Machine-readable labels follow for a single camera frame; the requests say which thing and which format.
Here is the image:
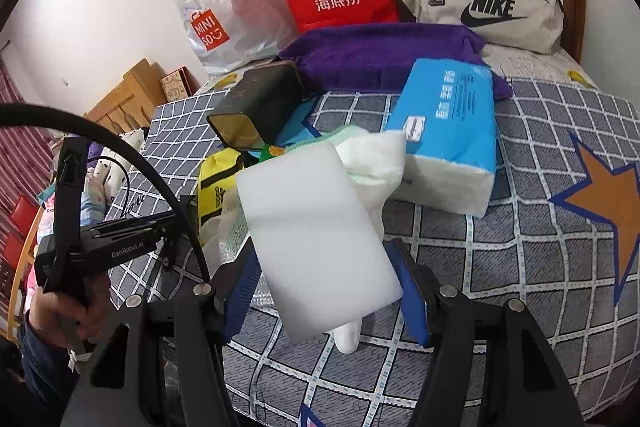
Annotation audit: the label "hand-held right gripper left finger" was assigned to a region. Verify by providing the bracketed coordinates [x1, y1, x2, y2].
[60, 247, 262, 427]

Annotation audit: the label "white dotted cloth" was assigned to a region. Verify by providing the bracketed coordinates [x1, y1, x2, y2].
[82, 129, 147, 220]

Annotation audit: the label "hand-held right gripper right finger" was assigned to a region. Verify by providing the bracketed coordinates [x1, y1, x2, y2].
[384, 238, 586, 427]

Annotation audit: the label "wooden chair red cushions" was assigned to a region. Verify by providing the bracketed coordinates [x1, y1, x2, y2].
[0, 194, 47, 343]

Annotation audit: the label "blue tissue pack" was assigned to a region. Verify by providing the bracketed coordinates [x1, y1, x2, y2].
[384, 57, 498, 219]

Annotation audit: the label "white mango-print bed sheet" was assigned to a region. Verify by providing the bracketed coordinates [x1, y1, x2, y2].
[192, 42, 599, 96]

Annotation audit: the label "mint green cloth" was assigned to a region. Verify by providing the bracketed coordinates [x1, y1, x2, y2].
[286, 125, 373, 154]

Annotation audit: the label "thin black cable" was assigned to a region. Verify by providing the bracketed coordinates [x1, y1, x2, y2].
[86, 156, 132, 210]

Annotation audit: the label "red striped curtain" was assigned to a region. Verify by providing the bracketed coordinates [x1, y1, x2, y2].
[0, 59, 57, 210]

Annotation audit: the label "white rectangular sponge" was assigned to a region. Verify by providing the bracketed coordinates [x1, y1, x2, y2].
[235, 141, 405, 342]

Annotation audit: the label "grey checked blanket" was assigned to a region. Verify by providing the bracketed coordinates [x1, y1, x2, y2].
[107, 79, 640, 427]

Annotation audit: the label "patterned cardboard box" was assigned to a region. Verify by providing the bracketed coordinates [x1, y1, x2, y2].
[160, 66, 203, 104]

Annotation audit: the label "person's left hand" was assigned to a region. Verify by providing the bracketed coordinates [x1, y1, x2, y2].
[26, 276, 115, 350]

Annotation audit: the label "black box gold rim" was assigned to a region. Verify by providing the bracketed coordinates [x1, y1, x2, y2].
[206, 59, 303, 152]

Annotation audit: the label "purple towel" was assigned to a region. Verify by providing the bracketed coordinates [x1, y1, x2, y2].
[278, 22, 516, 102]

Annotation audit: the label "yellow zip pouch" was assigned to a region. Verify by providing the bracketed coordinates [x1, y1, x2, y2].
[197, 147, 247, 244]

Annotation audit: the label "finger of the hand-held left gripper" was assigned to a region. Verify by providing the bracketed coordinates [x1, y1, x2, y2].
[42, 136, 92, 295]

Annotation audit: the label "light wooden furniture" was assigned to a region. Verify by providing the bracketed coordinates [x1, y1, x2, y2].
[82, 58, 169, 138]

